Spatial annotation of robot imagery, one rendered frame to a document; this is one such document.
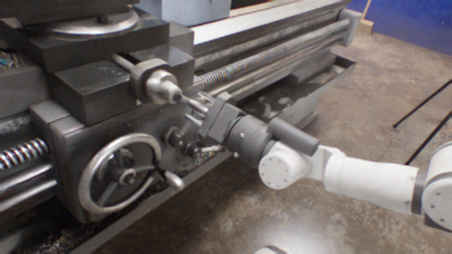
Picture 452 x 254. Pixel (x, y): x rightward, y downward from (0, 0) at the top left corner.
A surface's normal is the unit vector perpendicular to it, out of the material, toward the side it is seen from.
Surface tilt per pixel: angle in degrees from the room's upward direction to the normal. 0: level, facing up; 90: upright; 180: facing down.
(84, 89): 0
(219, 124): 53
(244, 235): 0
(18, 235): 0
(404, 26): 90
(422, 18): 90
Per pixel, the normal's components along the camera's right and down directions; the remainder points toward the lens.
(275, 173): -0.58, 0.15
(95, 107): 0.75, 0.47
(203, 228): 0.14, -0.80
